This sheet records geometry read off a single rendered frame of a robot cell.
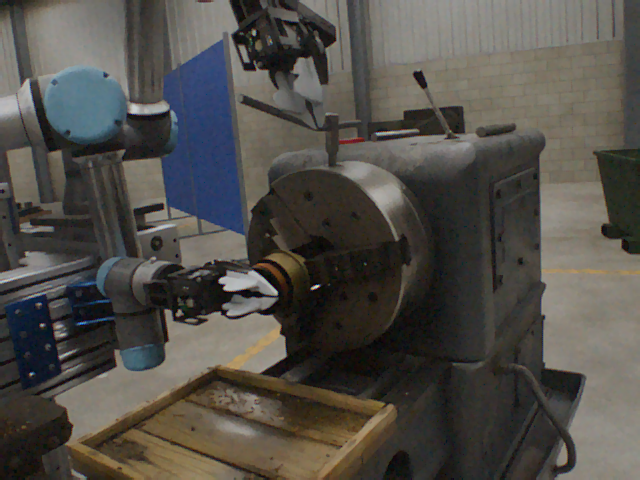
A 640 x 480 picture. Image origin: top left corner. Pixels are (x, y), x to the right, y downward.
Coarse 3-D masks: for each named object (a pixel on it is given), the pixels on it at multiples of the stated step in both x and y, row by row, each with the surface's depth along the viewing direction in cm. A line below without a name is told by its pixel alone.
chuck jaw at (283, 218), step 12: (276, 192) 94; (264, 204) 90; (276, 204) 92; (264, 216) 91; (276, 216) 90; (288, 216) 92; (264, 228) 89; (276, 228) 88; (288, 228) 90; (300, 228) 92; (264, 240) 89; (276, 240) 86; (288, 240) 88; (300, 240) 90; (312, 240) 92; (264, 252) 87; (300, 252) 92
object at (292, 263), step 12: (276, 252) 84; (288, 252) 82; (264, 264) 80; (276, 264) 80; (288, 264) 81; (300, 264) 82; (264, 276) 78; (276, 276) 78; (288, 276) 80; (300, 276) 81; (276, 288) 78; (288, 288) 80; (300, 288) 81; (288, 300) 81; (300, 300) 84; (264, 312) 80; (276, 312) 80
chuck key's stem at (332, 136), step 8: (328, 120) 89; (336, 120) 89; (336, 128) 89; (328, 136) 89; (336, 136) 89; (328, 144) 90; (336, 144) 90; (328, 152) 90; (336, 152) 90; (328, 160) 91
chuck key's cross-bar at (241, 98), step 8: (240, 96) 69; (248, 96) 70; (248, 104) 70; (256, 104) 71; (264, 104) 73; (264, 112) 74; (272, 112) 75; (280, 112) 76; (288, 120) 79; (296, 120) 80; (360, 120) 98; (312, 128) 84; (320, 128) 86; (328, 128) 88
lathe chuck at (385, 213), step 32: (288, 192) 92; (320, 192) 89; (352, 192) 85; (384, 192) 87; (256, 224) 98; (320, 224) 90; (352, 224) 86; (384, 224) 83; (416, 224) 89; (256, 256) 99; (416, 256) 87; (352, 288) 89; (384, 288) 85; (416, 288) 89; (320, 320) 94; (352, 320) 90; (384, 320) 87
